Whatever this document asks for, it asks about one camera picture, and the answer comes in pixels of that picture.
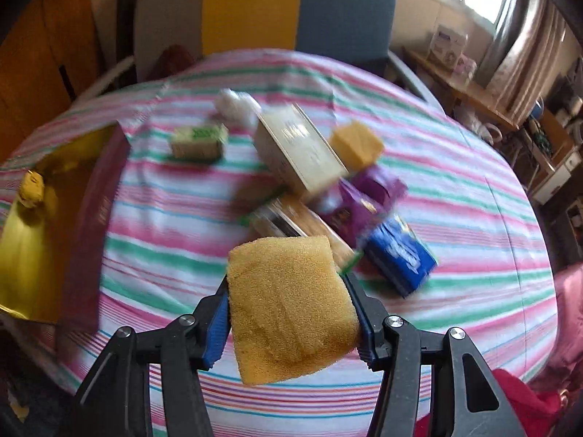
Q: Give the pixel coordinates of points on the striped bed sheet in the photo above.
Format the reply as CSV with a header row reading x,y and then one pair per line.
x,y
173,222

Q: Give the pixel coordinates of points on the cream medicine box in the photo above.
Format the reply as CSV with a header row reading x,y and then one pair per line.
x,y
295,151

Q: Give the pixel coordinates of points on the beige curtain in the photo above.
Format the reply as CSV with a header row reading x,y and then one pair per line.
x,y
519,60

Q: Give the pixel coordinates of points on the pink small box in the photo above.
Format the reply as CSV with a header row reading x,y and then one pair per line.
x,y
466,67

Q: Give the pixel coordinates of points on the small green box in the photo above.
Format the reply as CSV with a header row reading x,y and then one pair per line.
x,y
199,143

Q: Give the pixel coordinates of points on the blue yellow grey headboard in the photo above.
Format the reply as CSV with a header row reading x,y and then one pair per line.
x,y
356,32

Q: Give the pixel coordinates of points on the maroon gift box gold lining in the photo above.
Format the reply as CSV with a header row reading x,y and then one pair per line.
x,y
53,240

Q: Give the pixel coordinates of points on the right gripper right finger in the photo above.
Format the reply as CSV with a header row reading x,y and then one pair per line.
x,y
466,399

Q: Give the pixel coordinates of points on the white rolled sock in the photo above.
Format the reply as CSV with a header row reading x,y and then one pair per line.
x,y
237,109

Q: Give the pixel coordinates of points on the white cardboard box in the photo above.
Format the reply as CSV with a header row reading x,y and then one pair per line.
x,y
446,47

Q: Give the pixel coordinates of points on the purple snack packet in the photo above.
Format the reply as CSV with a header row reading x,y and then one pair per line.
x,y
380,185
349,212

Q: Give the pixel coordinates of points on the large yellow sponge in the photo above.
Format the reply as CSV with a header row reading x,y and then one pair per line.
x,y
291,313

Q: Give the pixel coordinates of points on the wooden desk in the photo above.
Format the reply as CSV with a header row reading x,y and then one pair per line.
x,y
467,91

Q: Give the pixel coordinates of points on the blue Tempo tissue pack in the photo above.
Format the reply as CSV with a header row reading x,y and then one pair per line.
x,y
399,256

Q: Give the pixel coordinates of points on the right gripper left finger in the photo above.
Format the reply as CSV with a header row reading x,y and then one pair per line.
x,y
114,400

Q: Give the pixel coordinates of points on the biscuit pack green edges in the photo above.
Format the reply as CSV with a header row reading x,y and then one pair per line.
x,y
286,216

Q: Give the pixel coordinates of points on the small yellow sponge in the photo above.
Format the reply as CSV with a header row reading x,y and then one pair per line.
x,y
356,145

